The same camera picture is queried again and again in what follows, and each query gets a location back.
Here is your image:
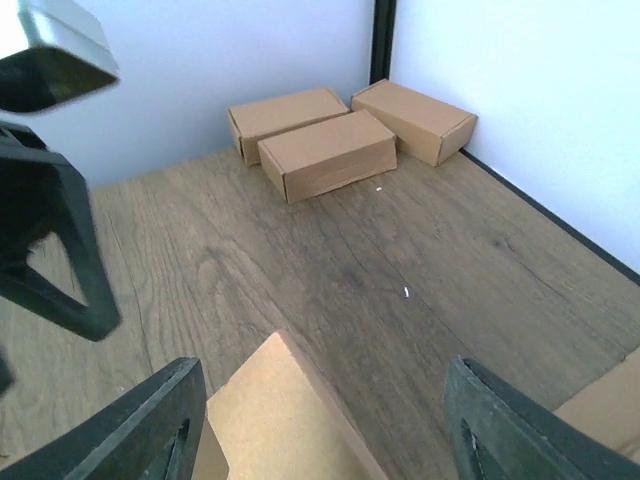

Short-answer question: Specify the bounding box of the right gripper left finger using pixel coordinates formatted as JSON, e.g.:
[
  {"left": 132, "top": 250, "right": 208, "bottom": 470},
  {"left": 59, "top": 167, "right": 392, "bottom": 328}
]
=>
[{"left": 1, "top": 357, "right": 206, "bottom": 479}]

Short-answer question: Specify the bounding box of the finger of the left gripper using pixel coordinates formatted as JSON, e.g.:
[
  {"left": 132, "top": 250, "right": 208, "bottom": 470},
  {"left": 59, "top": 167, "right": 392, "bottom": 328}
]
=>
[{"left": 1, "top": 122, "right": 121, "bottom": 342}]

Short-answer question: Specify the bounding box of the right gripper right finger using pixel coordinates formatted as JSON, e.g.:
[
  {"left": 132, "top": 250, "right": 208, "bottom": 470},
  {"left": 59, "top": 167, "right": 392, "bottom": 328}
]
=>
[{"left": 443, "top": 357, "right": 639, "bottom": 479}]

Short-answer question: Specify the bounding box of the cardboard box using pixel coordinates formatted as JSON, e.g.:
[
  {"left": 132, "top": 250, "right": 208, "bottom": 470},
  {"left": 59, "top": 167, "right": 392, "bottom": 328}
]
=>
[
  {"left": 351, "top": 79, "right": 478, "bottom": 167},
  {"left": 192, "top": 330, "right": 386, "bottom": 480},
  {"left": 227, "top": 88, "right": 349, "bottom": 166},
  {"left": 258, "top": 110, "right": 398, "bottom": 204}
]

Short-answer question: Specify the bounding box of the folded cardboard box back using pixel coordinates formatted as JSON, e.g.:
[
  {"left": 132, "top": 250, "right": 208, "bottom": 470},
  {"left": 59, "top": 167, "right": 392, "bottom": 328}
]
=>
[{"left": 351, "top": 79, "right": 478, "bottom": 167}]

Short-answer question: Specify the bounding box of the stack of flat cardboard sheets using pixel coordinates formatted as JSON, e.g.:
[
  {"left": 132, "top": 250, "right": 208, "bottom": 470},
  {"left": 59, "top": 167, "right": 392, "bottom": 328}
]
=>
[{"left": 554, "top": 349, "right": 640, "bottom": 463}]

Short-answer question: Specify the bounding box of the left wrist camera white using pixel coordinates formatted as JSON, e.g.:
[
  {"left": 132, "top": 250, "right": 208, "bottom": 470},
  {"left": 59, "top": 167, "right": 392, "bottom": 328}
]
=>
[{"left": 1, "top": 1, "right": 119, "bottom": 114}]

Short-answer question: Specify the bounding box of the black aluminium frame rail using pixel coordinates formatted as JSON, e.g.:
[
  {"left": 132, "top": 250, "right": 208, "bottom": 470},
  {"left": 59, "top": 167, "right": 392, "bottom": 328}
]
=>
[{"left": 461, "top": 149, "right": 639, "bottom": 285}]

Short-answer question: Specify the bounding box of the left black corner post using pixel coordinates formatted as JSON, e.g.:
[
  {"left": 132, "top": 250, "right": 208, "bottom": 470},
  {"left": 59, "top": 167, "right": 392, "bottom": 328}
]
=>
[{"left": 369, "top": 0, "right": 397, "bottom": 85}]

